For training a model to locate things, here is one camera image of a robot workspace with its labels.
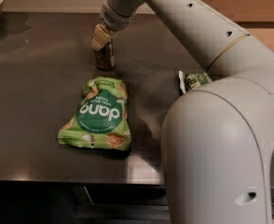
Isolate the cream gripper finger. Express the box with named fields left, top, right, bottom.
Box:
left=91, top=23, right=116, bottom=51

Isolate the orange soda can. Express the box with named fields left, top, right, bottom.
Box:
left=94, top=40, right=115, bottom=70

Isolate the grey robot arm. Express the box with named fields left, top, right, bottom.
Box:
left=92, top=0, right=274, bottom=224

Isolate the green rice chip bag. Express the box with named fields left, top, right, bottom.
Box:
left=57, top=77, right=131, bottom=151

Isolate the crumpled dark green chip bag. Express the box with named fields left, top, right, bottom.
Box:
left=178, top=71, right=212, bottom=94

